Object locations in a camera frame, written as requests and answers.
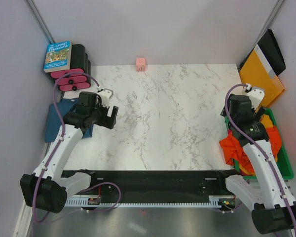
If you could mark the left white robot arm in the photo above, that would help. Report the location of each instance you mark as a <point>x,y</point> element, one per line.
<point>45,188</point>

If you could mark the yellow t shirt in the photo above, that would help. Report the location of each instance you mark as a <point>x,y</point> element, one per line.
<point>266,121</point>

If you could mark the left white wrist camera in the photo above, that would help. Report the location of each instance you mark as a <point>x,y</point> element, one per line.
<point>105,98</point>

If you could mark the blue treehouse book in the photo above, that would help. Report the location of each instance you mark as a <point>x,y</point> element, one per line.
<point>58,57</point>

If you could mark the orange t shirt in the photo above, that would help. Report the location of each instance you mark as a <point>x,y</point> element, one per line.
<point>234,152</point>

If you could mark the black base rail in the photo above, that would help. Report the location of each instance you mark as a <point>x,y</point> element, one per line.
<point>160,183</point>

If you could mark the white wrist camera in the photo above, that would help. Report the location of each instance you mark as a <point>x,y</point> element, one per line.
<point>105,98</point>
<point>256,95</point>

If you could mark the white cable duct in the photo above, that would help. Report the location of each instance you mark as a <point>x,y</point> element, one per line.
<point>92,201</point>

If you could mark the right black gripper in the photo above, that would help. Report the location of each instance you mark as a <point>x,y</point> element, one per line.
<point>260,112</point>

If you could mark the black white folder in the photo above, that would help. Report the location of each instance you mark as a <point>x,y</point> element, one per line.
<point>271,50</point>

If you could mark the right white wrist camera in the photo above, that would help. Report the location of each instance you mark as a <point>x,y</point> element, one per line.
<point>256,95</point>

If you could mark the folded blue t shirt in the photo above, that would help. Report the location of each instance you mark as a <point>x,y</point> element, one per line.
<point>53,121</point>

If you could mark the black pink drawer organizer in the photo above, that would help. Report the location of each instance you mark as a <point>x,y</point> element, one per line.
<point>75,78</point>

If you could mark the green plastic bin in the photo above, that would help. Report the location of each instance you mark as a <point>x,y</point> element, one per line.
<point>283,160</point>

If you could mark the pink cube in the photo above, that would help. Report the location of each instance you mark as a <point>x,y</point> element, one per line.
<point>141,64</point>

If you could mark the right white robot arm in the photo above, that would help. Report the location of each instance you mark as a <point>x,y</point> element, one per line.
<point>273,208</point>

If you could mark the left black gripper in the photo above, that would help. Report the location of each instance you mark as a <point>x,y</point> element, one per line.
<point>107,121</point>

